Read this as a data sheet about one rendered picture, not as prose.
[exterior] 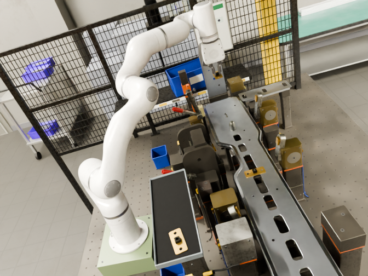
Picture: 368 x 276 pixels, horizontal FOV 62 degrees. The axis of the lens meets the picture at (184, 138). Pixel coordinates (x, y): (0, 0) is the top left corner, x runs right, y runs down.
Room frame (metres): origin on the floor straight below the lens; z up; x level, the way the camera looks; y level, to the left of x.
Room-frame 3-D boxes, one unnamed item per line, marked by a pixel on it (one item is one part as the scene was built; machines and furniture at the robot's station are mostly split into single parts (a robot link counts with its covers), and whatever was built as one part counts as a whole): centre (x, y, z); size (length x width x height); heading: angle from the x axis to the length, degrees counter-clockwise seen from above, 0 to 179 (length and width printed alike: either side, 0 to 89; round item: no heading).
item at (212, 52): (1.38, -0.25, 1.38); 0.10 x 0.07 x 0.11; 88
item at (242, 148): (1.10, -0.24, 0.84); 0.12 x 0.05 x 0.29; 87
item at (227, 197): (0.77, -0.05, 0.89); 0.12 x 0.08 x 0.38; 87
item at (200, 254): (0.70, 0.11, 1.16); 0.37 x 0.14 x 0.02; 177
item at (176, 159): (1.07, 0.07, 0.89); 0.09 x 0.08 x 0.38; 87
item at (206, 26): (1.39, -0.25, 1.53); 0.09 x 0.08 x 0.13; 32
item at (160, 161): (1.57, 0.18, 0.74); 0.11 x 0.10 x 0.09; 177
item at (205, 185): (0.83, -0.02, 0.90); 0.05 x 0.05 x 0.40; 87
